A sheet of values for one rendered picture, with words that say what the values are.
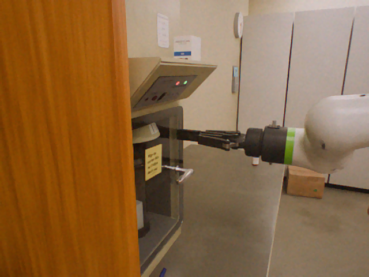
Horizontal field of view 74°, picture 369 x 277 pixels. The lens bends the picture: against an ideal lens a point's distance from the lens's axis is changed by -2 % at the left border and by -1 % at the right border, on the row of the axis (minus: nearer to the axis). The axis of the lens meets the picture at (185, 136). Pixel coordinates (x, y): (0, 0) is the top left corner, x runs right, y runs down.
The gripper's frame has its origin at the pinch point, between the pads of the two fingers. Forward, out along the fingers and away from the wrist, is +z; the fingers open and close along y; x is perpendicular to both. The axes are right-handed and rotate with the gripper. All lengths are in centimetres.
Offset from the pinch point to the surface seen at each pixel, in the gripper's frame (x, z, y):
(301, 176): 104, -43, -247
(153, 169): 5.9, 3.6, 13.9
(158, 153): 2.4, 3.5, 11.4
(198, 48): -23.3, -3.6, 2.7
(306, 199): 131, -52, -240
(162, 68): -18.2, -5.9, 25.3
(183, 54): -21.7, -0.9, 6.0
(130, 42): -23.4, 4.8, 19.2
